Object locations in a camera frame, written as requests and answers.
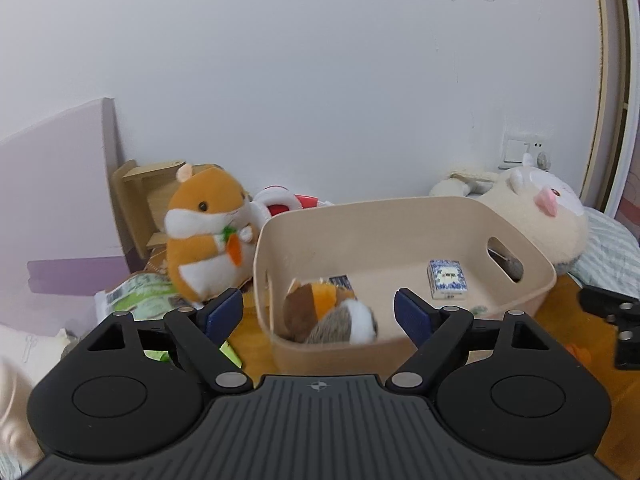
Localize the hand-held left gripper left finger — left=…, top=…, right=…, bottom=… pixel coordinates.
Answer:
left=86, top=287, right=254, bottom=394

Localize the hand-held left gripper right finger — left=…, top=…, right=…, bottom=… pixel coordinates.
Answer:
left=387, top=288, right=556, bottom=391

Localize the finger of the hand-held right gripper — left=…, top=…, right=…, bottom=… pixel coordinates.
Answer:
left=578, top=285, right=640, bottom=371

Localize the beige plastic storage container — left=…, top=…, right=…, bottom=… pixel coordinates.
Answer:
left=252, top=196, right=557, bottom=377

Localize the bright green packet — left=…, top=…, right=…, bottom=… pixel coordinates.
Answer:
left=144, top=340, right=244, bottom=369

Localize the blue white patterned card box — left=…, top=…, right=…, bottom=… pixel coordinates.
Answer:
left=427, top=259, right=471, bottom=300

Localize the striped pillow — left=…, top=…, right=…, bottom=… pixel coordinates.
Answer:
left=569, top=206, right=640, bottom=302

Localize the brown orange white plush toy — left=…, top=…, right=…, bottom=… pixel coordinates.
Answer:
left=283, top=282, right=379, bottom=345

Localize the orange hamster plush toy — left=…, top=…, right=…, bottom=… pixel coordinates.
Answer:
left=164, top=162, right=261, bottom=304

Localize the green white snack packet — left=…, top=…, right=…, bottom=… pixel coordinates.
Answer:
left=94, top=271, right=195, bottom=321

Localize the large cream plush toy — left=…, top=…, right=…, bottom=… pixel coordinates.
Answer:
left=429, top=164, right=591, bottom=277

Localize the red white toy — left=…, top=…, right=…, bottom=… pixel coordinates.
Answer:
left=249, top=185, right=335, bottom=227

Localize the wooden stand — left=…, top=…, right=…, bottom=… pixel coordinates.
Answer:
left=110, top=159, right=187, bottom=261

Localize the pink board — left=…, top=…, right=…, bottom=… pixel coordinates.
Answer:
left=0, top=97, right=132, bottom=337

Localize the white cloth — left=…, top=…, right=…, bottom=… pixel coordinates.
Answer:
left=0, top=324, right=81, bottom=466

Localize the white wall socket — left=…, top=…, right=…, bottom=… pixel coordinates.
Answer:
left=498, top=131, right=553, bottom=172

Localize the wooden door frame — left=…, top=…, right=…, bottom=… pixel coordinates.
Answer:
left=579, top=0, right=640, bottom=221

